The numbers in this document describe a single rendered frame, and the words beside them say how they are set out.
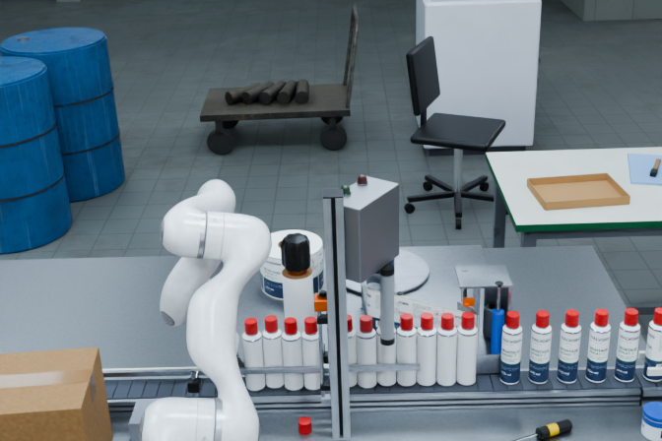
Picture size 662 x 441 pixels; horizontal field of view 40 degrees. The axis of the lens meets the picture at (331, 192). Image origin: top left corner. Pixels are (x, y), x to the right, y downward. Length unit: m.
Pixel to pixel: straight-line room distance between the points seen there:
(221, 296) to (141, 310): 1.15
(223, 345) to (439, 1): 4.38
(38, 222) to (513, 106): 3.10
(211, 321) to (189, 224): 0.20
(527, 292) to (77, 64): 3.47
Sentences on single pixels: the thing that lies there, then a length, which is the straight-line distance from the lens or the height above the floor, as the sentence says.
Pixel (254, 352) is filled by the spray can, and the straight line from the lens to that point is 2.38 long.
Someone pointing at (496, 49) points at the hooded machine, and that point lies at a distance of 6.04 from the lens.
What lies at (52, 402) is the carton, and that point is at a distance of 2.12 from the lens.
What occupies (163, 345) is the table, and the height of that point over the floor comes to 0.83.
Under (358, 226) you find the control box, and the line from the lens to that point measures 2.01.
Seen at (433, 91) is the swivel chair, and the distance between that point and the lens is 5.39.
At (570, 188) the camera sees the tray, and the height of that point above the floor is 0.80.
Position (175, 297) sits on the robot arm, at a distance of 2.20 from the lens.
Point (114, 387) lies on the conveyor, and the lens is 2.54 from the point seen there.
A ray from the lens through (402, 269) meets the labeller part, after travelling 2.96.
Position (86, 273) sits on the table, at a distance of 3.24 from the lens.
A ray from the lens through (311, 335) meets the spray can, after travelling 2.34.
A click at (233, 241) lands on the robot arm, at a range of 1.85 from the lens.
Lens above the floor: 2.32
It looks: 24 degrees down
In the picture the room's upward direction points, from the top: 2 degrees counter-clockwise
